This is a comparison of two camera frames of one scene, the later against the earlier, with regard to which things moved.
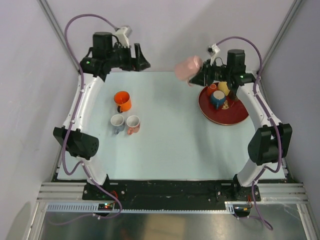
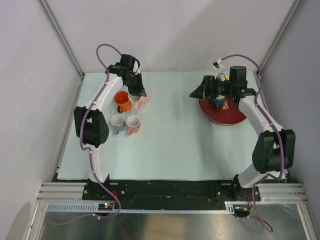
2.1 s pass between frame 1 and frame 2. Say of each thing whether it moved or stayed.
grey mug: stayed
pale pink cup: moved
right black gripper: moved
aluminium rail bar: stayed
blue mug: stayed
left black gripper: moved
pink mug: stayed
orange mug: stayed
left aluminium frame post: stayed
